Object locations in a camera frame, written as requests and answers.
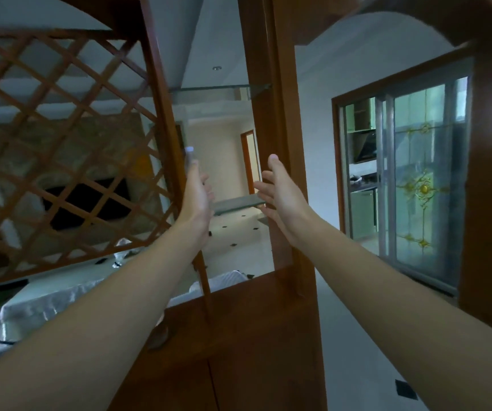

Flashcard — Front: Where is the wooden partition cabinet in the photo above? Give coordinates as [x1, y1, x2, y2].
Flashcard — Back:
[108, 0, 328, 411]

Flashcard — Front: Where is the wooden door frame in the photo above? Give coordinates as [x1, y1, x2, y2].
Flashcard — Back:
[332, 38, 492, 334]

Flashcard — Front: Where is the patterned sliding glass door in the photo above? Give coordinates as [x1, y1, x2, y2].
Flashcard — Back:
[374, 74, 471, 291]

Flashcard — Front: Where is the black range hood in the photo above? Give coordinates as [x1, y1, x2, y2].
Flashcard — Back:
[352, 130, 378, 164]

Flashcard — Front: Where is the kitchen base cabinet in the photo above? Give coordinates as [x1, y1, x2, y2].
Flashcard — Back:
[350, 188, 378, 241]

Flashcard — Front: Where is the person's left hand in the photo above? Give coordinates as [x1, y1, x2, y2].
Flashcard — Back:
[177, 159, 215, 245]

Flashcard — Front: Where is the plastic covered sofa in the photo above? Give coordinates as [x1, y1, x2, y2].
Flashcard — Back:
[0, 237, 249, 339]

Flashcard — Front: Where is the glass shelf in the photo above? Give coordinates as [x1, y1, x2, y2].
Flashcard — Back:
[170, 83, 272, 105]
[212, 194, 269, 217]

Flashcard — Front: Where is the black television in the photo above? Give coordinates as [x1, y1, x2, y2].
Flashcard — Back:
[42, 177, 134, 231]

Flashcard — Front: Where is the person's left forearm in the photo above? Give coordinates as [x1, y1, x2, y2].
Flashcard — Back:
[0, 218, 212, 411]

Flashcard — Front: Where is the wooden interior doorway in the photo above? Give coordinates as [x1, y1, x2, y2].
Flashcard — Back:
[240, 129, 261, 196]

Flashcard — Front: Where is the person's right hand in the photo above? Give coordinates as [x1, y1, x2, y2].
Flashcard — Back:
[253, 154, 314, 238]

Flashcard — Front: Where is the wooden lattice screen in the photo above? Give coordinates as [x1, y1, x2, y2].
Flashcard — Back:
[0, 0, 187, 291]

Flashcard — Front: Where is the person's right forearm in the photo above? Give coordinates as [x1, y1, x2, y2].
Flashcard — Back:
[289, 211, 492, 411]

